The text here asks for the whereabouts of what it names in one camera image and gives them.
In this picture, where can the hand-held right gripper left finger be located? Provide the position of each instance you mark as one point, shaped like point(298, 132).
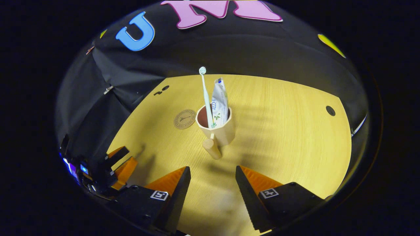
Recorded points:
point(178, 200)

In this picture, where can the white toothpaste tube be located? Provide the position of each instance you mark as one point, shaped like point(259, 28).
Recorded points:
point(220, 98)

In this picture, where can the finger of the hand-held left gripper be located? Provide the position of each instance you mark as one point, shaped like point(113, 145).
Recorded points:
point(117, 154)
point(126, 172)

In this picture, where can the silver clip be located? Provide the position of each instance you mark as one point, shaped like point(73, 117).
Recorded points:
point(108, 89)

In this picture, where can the round brown coaster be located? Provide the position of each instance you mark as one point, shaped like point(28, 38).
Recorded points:
point(184, 119)

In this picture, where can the pale green toothbrush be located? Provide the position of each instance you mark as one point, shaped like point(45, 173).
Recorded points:
point(206, 95)

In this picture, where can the black backdrop cloth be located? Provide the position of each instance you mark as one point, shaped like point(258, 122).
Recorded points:
point(229, 49)

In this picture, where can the wooden desktop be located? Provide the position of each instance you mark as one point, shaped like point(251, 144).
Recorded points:
point(279, 131)

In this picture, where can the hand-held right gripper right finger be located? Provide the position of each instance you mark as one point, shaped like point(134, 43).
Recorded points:
point(247, 196)

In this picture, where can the beige cup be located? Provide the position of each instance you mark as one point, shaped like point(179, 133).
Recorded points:
point(223, 131)

